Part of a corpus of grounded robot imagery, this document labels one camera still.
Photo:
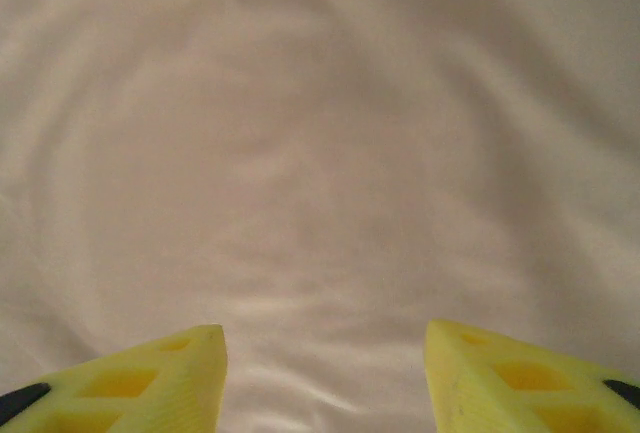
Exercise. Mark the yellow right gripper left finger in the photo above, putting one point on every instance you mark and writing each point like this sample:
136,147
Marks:
150,393

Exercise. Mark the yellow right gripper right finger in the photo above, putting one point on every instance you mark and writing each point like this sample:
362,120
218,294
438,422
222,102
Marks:
500,393

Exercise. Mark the tan orange t-shirt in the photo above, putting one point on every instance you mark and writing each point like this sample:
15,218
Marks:
320,128

